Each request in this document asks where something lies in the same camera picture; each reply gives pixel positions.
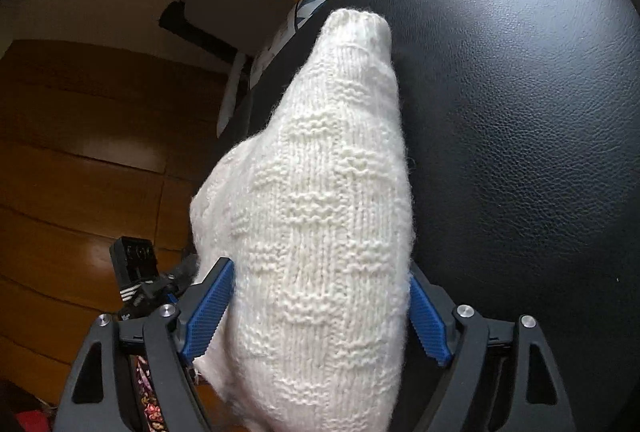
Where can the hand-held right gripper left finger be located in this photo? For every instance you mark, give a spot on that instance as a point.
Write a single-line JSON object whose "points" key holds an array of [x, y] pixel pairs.
{"points": [[210, 312]]}

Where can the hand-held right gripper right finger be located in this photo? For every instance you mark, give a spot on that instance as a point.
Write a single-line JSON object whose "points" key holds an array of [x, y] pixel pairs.
{"points": [[425, 317]]}

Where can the white knit sweater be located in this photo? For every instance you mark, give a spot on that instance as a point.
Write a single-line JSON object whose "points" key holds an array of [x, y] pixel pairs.
{"points": [[320, 212]]}

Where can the floral patterned cloth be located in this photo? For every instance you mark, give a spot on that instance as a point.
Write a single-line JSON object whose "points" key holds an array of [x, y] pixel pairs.
{"points": [[145, 392]]}

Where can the black leather bench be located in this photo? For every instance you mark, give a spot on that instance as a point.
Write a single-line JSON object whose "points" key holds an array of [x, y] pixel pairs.
{"points": [[525, 112]]}

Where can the geometric print cushion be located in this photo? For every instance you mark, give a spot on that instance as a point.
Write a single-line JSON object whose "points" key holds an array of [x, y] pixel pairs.
{"points": [[312, 0]]}

